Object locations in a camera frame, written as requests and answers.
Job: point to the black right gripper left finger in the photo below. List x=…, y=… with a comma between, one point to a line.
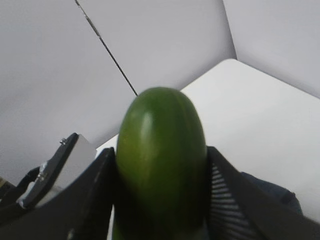
x=80, y=212

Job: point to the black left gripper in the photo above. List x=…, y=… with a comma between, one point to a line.
x=10, y=208

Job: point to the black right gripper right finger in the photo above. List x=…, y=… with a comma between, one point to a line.
x=226, y=221

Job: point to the dark blue fabric bag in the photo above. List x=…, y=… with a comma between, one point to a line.
x=265, y=203

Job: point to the green cucumber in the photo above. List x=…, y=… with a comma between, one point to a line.
x=161, y=163

